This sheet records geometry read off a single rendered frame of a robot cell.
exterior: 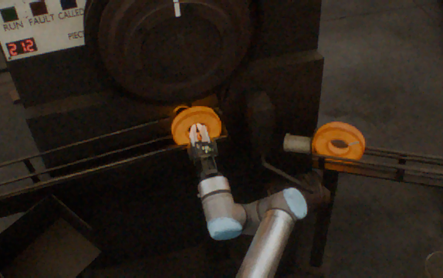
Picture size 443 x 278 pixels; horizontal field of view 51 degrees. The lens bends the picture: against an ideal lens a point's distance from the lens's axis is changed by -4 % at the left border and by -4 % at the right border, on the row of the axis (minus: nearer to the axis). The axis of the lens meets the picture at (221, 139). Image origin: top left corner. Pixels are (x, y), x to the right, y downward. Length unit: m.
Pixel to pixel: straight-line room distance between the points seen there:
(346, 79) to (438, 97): 0.55
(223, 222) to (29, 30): 0.74
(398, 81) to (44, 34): 2.18
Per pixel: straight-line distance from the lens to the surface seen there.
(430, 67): 3.22
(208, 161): 1.41
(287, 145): 1.57
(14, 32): 1.41
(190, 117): 1.49
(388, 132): 2.68
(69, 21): 1.39
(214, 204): 1.37
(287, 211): 1.34
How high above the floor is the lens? 1.80
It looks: 45 degrees down
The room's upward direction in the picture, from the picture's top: 4 degrees counter-clockwise
